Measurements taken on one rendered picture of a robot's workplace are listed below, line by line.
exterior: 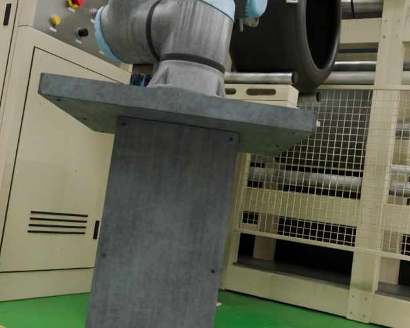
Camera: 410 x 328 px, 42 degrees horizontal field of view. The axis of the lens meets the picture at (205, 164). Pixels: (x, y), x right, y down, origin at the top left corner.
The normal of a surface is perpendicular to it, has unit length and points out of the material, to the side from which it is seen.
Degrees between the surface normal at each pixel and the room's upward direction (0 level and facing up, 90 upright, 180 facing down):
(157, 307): 90
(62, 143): 90
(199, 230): 90
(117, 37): 118
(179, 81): 69
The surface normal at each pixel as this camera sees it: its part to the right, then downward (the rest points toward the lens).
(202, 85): 0.40, -0.35
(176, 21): -0.55, -0.14
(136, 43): -0.51, 0.50
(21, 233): 0.86, 0.08
